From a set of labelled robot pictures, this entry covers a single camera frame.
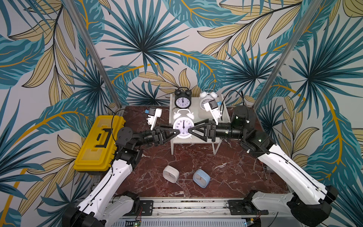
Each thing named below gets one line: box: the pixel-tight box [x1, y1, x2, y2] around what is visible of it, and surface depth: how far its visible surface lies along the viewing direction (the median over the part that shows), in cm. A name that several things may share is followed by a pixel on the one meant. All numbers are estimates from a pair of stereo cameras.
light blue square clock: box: [192, 168, 211, 189], surface depth 79 cm
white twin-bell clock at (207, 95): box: [198, 88, 218, 111], surface depth 68 cm
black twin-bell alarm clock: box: [174, 86, 192, 109], surface depth 70 cm
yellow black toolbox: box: [73, 114, 126, 174], surface depth 78 cm
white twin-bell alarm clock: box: [172, 108, 195, 139], surface depth 56 cm
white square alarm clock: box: [162, 165, 180, 184], surface depth 80 cm
